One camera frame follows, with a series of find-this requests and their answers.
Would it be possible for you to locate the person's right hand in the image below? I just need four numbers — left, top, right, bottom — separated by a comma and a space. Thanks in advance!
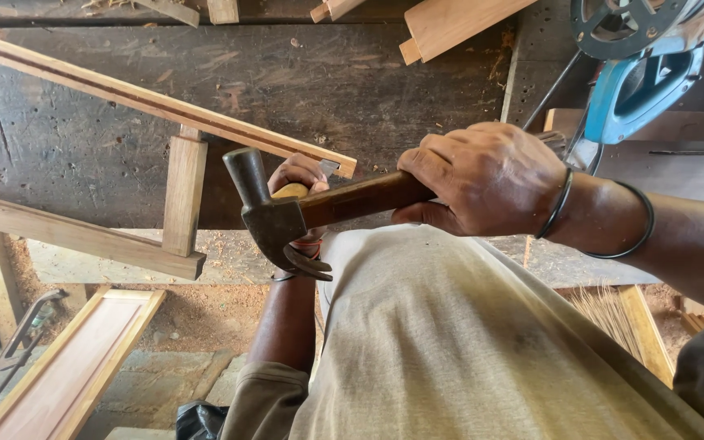
392, 121, 573, 239

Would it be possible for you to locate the person's left hand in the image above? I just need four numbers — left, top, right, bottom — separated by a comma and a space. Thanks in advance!
268, 153, 331, 196

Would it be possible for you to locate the yellow handle chisel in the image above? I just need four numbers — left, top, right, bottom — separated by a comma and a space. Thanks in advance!
271, 158, 342, 200

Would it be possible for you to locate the wooden handle claw hammer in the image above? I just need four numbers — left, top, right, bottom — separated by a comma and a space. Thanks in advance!
222, 130, 568, 282

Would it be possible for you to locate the red wrist thread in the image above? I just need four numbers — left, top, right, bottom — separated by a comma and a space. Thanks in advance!
290, 238, 324, 262

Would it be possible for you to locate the short wooden stile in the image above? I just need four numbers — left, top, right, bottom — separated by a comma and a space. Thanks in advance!
162, 125, 209, 258

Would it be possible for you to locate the small wooden piece with tenon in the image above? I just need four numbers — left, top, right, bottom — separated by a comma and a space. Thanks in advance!
310, 0, 369, 24

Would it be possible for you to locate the short wooden block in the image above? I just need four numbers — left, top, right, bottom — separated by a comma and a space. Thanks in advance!
207, 0, 241, 26

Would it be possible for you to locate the thin wooden strip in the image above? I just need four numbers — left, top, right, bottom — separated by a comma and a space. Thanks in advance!
132, 0, 200, 29

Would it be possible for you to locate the wide wooden board with tenon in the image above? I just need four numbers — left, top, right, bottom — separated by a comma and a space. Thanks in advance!
398, 0, 540, 66

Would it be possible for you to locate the person's beige shirt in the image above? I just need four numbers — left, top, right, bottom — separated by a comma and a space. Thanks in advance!
220, 222, 704, 440

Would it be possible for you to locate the thin black wrist bangle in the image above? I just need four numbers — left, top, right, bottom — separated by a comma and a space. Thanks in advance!
533, 166, 574, 240

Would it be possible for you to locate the black plastic bag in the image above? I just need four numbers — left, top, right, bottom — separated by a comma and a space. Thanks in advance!
175, 400, 230, 440

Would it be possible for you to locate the wooden panel door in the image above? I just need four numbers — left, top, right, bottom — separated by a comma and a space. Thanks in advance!
0, 286, 167, 440

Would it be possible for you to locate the metal bar clamp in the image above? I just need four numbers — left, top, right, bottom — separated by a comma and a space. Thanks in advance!
0, 289, 70, 429

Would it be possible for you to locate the straw broom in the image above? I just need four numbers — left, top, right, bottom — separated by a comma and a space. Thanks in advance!
565, 284, 644, 363

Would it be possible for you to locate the teal circular saw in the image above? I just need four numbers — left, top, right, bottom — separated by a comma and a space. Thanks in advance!
563, 0, 704, 176

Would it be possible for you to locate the wide black wrist bangle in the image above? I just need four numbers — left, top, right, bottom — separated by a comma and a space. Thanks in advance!
581, 180, 656, 260

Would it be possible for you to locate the leaning wooden plank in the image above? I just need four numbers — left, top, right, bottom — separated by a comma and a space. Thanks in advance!
616, 284, 676, 388

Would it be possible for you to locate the long grooved wooden rail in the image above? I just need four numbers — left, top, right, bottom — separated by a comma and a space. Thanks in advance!
0, 26, 358, 180

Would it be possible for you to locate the plain wooden rail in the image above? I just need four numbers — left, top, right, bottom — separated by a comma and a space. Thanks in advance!
0, 189, 207, 281

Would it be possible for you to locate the black power cable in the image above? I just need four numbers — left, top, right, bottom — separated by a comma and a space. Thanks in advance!
521, 50, 583, 133

